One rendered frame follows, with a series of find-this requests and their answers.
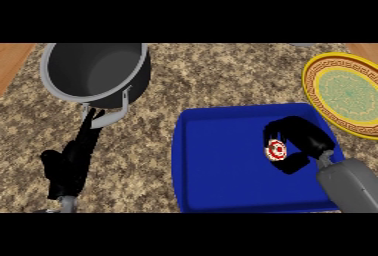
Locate black pot with grey rim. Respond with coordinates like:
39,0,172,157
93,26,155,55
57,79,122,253
39,43,152,129

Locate blue tray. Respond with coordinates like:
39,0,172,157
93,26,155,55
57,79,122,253
171,102,345,214

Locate red and white cupcake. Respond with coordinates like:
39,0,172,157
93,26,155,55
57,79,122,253
264,139,289,162

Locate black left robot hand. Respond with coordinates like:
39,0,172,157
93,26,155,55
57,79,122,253
38,107,106,201

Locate yellow patterned plate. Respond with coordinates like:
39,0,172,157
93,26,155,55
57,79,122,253
301,51,378,141

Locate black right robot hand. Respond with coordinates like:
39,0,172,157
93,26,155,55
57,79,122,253
262,115,338,175

